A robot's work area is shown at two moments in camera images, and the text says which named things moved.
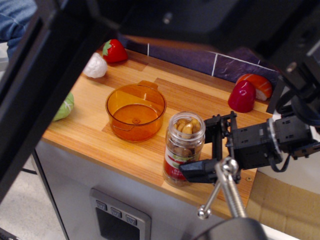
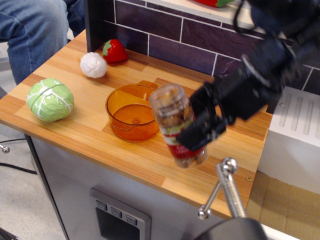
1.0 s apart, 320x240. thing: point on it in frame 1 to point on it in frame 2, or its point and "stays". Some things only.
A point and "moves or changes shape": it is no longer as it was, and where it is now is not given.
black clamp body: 238,228 stays
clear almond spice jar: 184,141 moves or changes shape
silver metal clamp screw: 226,168 stays
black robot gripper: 253,146 to 238,95
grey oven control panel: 116,220 stays
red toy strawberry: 114,52 stays
